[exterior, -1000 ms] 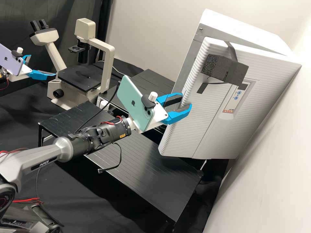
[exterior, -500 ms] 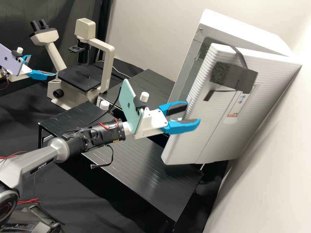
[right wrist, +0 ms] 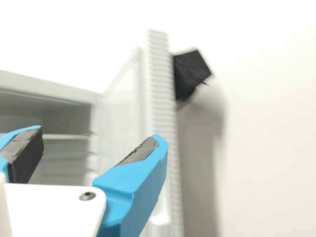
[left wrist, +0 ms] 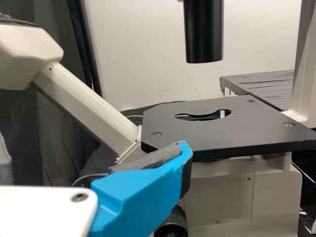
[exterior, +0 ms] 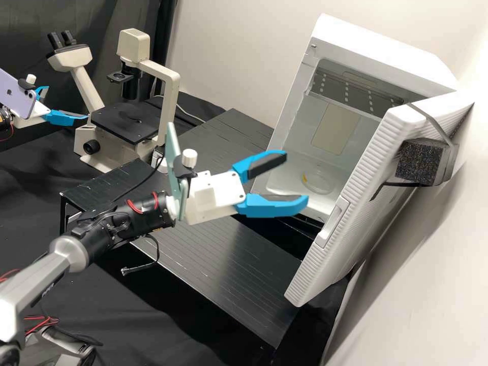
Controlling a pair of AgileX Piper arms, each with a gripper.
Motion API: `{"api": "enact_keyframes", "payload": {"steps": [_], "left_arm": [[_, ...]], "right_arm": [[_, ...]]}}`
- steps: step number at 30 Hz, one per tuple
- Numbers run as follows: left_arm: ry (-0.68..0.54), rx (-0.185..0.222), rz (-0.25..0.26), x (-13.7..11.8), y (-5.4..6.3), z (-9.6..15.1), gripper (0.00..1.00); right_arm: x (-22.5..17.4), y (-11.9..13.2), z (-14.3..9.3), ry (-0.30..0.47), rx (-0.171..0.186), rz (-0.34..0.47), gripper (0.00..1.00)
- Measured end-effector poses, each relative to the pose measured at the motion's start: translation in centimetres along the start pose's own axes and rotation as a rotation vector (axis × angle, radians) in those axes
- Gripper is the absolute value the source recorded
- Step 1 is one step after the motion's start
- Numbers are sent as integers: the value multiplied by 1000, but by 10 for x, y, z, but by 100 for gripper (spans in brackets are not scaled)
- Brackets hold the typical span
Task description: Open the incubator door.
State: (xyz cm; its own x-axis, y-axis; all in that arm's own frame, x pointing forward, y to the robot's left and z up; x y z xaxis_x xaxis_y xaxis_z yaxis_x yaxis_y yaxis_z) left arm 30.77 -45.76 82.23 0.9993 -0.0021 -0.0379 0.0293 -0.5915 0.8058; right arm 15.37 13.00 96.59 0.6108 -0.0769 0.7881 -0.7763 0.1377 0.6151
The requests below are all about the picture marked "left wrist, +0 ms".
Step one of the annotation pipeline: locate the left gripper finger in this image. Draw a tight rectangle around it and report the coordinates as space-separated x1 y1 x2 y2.
88 140 194 237

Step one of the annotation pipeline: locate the cream microscope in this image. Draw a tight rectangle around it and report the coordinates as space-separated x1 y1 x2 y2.
0 0 316 237

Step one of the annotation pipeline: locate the black platform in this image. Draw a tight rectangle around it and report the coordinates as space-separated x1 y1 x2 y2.
219 70 296 112

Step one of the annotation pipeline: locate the grey cable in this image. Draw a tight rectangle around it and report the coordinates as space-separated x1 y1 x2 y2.
72 172 109 186

